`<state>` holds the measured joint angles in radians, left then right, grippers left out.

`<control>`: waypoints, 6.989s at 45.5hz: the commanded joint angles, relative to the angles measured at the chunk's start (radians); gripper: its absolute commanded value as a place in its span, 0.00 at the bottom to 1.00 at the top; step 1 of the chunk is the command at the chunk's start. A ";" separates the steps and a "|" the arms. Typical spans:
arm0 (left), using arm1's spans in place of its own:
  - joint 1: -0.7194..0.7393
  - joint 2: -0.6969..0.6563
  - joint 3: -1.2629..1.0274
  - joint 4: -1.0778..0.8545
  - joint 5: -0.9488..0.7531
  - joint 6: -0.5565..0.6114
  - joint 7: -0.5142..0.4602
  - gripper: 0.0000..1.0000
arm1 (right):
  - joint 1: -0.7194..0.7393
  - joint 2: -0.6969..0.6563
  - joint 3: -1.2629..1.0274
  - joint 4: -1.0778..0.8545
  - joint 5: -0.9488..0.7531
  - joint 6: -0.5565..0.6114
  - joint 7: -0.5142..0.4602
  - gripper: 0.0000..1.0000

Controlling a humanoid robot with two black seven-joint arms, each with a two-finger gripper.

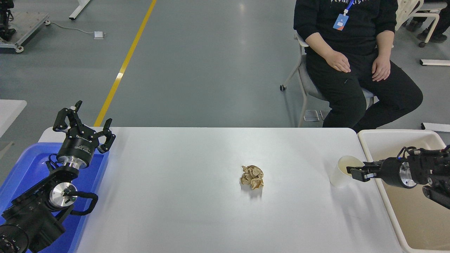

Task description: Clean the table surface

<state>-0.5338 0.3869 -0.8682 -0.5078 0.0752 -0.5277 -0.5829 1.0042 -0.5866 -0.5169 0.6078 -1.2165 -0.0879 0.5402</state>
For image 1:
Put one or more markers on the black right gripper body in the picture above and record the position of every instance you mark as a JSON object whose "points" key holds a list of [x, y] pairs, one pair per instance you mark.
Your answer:
{"points": [[388, 172]]}

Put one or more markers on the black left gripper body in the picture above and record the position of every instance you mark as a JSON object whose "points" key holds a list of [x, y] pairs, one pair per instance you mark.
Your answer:
{"points": [[79, 146]]}

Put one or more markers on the white paper cup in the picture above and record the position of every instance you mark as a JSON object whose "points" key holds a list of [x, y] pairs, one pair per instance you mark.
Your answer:
{"points": [[337, 177]]}

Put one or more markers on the tan paper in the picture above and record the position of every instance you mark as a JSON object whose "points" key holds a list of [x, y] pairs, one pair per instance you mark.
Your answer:
{"points": [[251, 177]]}

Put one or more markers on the person's left forearm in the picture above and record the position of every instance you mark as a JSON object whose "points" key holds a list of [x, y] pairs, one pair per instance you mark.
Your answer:
{"points": [[385, 44]]}

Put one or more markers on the person's right forearm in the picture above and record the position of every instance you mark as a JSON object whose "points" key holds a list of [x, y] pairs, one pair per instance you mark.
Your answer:
{"points": [[320, 45]]}

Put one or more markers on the person's left hand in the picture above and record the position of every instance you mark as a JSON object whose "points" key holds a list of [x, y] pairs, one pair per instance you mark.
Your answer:
{"points": [[381, 68]]}

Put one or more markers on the person's right hand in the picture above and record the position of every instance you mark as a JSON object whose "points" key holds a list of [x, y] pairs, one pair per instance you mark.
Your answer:
{"points": [[338, 61]]}

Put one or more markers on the large pale bin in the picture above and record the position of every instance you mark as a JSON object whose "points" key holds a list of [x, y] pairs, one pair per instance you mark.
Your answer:
{"points": [[386, 144]]}

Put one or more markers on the blue plastic tray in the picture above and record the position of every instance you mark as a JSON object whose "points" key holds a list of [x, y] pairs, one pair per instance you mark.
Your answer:
{"points": [[28, 165]]}

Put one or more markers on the white side table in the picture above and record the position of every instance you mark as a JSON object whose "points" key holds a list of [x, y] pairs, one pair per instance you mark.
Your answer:
{"points": [[10, 110]]}

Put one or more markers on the white floor bar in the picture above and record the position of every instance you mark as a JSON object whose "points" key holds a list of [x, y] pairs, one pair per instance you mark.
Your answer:
{"points": [[437, 127], [436, 62]]}

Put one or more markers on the metal floor plate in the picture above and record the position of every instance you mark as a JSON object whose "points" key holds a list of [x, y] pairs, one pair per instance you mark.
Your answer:
{"points": [[311, 116]]}

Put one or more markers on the person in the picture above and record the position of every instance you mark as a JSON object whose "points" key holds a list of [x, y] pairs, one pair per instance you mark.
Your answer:
{"points": [[351, 88], [443, 17]]}

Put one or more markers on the grey office chair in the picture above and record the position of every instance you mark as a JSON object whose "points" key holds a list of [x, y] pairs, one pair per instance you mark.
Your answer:
{"points": [[311, 86]]}

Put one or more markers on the grey wheeled platform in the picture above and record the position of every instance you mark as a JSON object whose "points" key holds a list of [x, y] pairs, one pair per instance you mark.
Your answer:
{"points": [[30, 24]]}

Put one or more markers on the white table leg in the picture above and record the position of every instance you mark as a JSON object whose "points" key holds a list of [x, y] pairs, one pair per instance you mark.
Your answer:
{"points": [[79, 8]]}

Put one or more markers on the black machine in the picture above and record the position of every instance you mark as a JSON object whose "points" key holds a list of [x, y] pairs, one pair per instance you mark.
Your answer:
{"points": [[5, 21]]}

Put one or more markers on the white office chair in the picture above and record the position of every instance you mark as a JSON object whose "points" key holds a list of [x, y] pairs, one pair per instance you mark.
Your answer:
{"points": [[407, 10]]}

